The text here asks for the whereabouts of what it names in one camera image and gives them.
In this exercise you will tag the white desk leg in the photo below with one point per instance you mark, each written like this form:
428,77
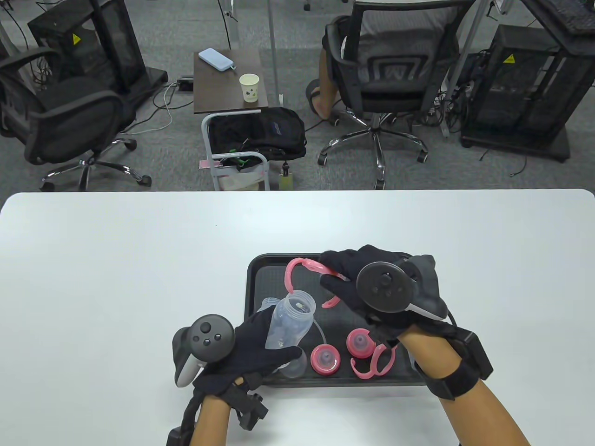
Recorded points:
234,23

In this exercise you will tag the black plastic tray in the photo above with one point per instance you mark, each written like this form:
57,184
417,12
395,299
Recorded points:
269,274

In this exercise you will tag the light blue power bank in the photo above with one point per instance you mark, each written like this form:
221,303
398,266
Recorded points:
214,59

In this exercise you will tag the white weighted bottle straw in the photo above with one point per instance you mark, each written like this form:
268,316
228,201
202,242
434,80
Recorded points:
322,334

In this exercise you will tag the brown side table white frame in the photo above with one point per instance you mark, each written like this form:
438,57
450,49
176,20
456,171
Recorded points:
218,93

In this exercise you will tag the person's left forearm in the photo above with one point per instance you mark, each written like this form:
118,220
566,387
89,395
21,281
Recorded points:
209,423

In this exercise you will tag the black power strip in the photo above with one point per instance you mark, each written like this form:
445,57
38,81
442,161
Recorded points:
186,85

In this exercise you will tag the grey metal pole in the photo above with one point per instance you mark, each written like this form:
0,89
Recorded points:
273,46

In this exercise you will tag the small yellow-green bottle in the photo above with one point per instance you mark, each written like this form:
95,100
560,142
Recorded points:
286,182

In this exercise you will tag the black backpack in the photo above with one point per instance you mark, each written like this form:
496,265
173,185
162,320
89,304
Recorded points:
279,134

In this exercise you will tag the black mesh equipment cabinet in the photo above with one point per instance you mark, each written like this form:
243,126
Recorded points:
116,42
525,93

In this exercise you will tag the pink tape piece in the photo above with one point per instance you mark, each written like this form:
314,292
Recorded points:
204,164

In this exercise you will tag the grey slanted desk leg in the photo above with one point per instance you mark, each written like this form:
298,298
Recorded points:
451,116

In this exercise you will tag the green clip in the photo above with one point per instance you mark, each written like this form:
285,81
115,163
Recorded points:
241,162

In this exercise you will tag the person's left hand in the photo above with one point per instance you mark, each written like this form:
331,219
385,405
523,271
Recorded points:
251,344

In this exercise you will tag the black wrist battery box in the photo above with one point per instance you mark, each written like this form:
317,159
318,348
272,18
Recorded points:
479,355
176,437

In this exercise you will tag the person's right forearm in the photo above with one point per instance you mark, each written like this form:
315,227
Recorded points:
483,418

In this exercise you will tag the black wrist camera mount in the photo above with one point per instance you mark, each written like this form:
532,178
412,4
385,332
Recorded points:
248,409

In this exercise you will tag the white paper cup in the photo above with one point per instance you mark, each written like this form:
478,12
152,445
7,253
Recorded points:
249,90

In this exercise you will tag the clear plastic baby bottle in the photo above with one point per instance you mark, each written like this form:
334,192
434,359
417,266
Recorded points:
267,306
288,320

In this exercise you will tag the grey handheld controller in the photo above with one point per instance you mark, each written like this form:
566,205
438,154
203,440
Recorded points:
209,337
386,285

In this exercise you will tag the black mesh office chair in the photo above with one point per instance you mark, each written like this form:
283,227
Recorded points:
399,69
69,121

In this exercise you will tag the black sandal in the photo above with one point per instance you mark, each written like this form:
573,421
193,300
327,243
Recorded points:
310,95

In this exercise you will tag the person's right hand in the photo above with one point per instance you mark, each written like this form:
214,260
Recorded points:
344,265

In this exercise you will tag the pink collar with nipple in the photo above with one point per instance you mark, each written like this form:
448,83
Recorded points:
326,360
359,344

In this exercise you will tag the black keyboard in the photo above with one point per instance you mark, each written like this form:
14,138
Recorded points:
576,18

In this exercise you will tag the white plastic bag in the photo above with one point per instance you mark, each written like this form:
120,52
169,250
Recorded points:
237,180

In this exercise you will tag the clear dome bottle cap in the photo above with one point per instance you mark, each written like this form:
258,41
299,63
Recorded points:
295,367

